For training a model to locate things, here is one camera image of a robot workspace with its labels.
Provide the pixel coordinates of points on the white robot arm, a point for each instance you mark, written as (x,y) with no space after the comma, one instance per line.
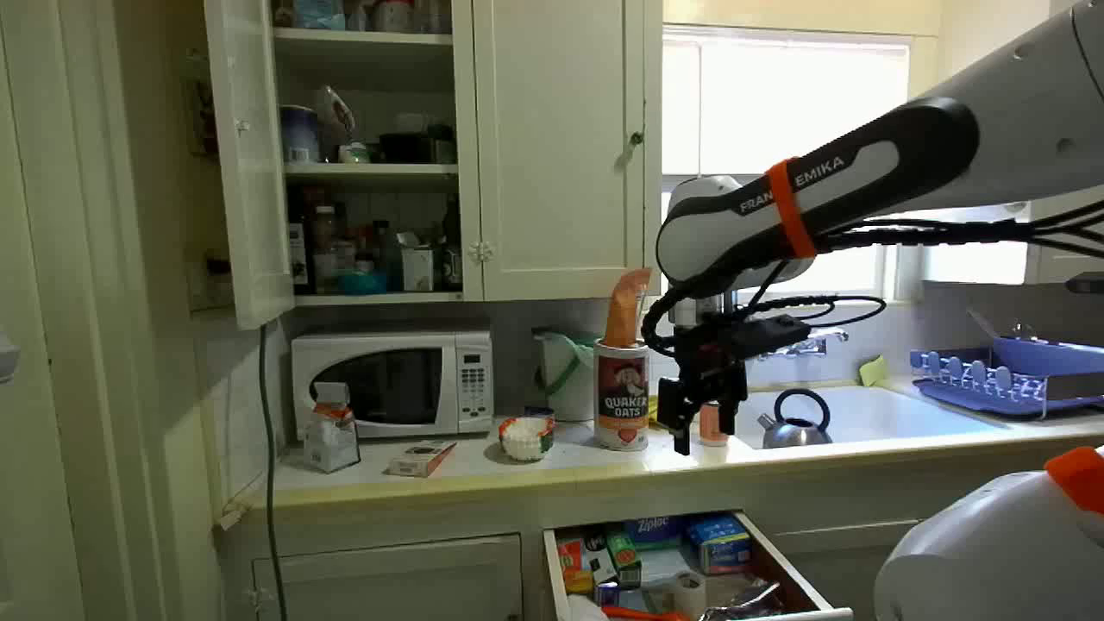
(1006,150)

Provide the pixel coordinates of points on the bucket with green lid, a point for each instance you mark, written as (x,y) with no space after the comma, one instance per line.
(566,373)

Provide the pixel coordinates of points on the white upper cabinet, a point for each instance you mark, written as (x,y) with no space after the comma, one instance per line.
(556,173)

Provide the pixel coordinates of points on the white cylindrical canister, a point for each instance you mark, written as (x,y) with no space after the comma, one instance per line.
(623,396)

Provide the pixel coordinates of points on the white microwave oven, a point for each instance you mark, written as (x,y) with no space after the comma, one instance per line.
(398,385)

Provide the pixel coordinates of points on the silver kettle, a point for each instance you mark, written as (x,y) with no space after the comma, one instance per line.
(784,430)

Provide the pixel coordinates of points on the wooden kitchen drawer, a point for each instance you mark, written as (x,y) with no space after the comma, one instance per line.
(640,569)

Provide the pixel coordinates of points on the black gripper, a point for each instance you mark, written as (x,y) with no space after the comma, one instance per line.
(713,368)

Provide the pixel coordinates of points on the blue ziploc box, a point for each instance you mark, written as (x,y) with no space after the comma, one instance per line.
(716,544)

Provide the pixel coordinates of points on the blue dish rack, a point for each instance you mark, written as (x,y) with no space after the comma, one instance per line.
(1011,377)

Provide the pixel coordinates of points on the small carton box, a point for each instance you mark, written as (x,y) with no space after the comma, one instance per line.
(330,430)

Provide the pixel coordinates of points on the sponge on counter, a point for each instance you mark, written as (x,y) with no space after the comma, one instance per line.
(524,439)

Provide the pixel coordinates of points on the orange snack bag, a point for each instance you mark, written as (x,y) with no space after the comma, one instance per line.
(623,308)

